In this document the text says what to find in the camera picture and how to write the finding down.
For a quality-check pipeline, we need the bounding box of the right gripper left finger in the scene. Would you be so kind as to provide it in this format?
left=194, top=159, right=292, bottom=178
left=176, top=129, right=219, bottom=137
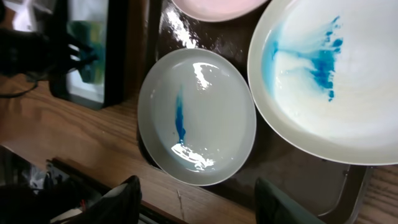
left=67, top=175, right=142, bottom=224

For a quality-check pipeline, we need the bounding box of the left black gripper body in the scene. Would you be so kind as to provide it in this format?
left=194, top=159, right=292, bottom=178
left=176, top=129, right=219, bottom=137
left=1, top=28, right=80, bottom=77

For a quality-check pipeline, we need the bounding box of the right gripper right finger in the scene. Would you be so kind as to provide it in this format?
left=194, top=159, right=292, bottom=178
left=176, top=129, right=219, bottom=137
left=254, top=178, right=325, bottom=224

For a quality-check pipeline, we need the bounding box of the green yellow sponge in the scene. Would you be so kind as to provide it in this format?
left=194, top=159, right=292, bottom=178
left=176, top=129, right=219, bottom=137
left=67, top=21, right=106, bottom=85

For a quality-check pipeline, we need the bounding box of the grey-white plate bottom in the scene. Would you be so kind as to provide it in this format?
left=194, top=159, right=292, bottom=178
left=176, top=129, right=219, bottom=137
left=137, top=49, right=257, bottom=186

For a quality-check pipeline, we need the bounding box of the white plate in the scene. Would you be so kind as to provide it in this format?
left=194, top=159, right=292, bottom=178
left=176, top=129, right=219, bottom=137
left=248, top=0, right=397, bottom=166
left=172, top=0, right=269, bottom=22

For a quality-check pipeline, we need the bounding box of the dark tray with water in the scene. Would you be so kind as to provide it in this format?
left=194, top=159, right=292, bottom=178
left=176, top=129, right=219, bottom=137
left=49, top=0, right=129, bottom=110

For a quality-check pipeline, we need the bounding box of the white plate top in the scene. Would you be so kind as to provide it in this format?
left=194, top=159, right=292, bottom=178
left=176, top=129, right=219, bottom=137
left=172, top=0, right=269, bottom=22

